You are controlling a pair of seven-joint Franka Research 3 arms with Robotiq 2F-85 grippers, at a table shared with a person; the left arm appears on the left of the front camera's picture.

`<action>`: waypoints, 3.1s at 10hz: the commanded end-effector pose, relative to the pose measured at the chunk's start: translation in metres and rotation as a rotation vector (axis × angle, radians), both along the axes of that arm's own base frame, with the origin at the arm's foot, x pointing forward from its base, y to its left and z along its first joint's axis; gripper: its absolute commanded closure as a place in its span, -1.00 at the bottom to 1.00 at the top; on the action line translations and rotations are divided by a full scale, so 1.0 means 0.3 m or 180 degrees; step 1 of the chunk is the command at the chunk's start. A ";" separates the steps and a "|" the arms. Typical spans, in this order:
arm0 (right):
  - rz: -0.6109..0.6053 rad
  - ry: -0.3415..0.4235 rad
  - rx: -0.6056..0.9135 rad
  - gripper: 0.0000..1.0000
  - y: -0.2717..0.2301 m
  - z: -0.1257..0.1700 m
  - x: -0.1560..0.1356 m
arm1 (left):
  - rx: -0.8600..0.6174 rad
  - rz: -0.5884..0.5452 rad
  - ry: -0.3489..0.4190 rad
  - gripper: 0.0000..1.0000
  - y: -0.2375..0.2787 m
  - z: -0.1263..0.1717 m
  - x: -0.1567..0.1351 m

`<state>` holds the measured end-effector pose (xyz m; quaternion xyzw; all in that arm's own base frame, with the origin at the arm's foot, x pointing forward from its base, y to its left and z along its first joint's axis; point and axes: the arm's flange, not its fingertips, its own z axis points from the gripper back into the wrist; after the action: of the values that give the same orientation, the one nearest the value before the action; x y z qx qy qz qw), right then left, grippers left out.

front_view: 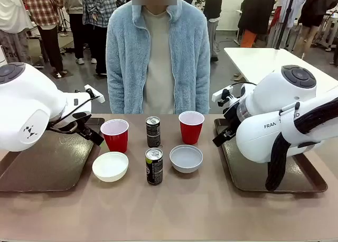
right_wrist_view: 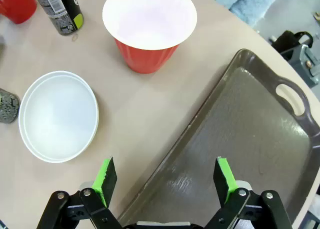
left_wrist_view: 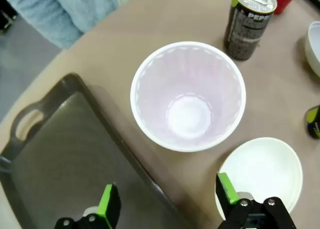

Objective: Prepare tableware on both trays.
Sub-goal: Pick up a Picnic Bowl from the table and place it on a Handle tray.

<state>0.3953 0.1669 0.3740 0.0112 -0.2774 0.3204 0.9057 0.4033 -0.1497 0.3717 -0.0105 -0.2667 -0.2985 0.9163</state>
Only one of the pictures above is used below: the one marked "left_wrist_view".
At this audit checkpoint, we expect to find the person in blue fleece jacket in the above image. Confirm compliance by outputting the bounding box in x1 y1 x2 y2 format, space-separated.
0 0 122 50

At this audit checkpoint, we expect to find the white bowl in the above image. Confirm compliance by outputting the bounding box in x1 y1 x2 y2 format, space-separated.
304 20 320 79
214 137 304 221

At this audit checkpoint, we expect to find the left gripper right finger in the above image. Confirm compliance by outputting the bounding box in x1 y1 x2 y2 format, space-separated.
215 172 297 229

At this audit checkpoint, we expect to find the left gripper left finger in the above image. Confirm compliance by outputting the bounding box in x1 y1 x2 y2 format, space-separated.
54 181 123 229

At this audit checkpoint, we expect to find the black drink can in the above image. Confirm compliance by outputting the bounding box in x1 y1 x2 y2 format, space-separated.
303 105 320 140
223 0 278 62

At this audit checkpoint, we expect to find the brown serving tray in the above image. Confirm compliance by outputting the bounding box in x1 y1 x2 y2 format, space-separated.
0 72 181 229

